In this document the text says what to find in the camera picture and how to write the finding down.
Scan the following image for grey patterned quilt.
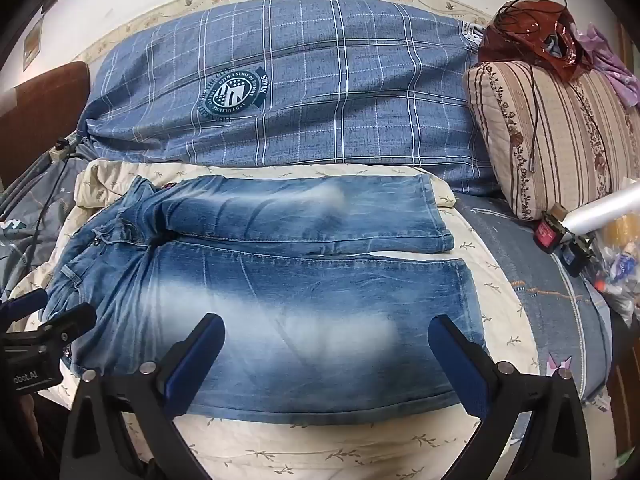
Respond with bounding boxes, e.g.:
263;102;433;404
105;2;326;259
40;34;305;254
0;135;96;301

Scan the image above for black cable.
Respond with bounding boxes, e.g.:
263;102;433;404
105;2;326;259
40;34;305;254
495;0;576;177

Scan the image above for brown headboard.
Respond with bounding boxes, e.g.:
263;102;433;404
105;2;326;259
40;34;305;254
0;61;91;191

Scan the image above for red-brown plastic bag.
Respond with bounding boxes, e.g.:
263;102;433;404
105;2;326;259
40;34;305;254
477;0;593;83

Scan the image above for cream floral blanket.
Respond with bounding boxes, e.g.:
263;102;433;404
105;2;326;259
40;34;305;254
10;157;541;480

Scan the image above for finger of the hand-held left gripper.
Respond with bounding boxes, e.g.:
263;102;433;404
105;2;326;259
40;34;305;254
0;289;49;322
35;304;98;357

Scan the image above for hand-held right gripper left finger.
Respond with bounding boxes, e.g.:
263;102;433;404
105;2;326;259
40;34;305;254
62;312;226;480

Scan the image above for purple cloth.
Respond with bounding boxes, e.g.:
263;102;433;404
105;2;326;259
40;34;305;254
575;22;640;108

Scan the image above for striped floral pillow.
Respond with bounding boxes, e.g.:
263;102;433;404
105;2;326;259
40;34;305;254
465;60;640;222

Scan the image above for clear plastic roll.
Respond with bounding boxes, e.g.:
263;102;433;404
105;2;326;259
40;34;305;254
562;177;640;236

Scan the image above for faded blue jeans pants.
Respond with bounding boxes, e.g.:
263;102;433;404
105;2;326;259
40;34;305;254
40;174;493;418

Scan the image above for beige wall panel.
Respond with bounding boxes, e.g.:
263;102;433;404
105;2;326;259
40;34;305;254
22;15;45;72

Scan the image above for blue-grey bedsheet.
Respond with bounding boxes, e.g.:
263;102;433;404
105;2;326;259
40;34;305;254
450;190;616;461

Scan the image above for brown wooden furniture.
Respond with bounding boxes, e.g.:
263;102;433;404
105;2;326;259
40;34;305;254
606;310;640;461

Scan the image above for clear plastic bag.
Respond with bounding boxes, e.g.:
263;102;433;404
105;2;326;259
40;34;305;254
590;215;640;326

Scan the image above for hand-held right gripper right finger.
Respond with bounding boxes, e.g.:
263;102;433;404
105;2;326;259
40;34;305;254
427;314;591;480

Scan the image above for blue plaid quilt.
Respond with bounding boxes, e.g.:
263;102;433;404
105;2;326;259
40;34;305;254
75;0;501;196

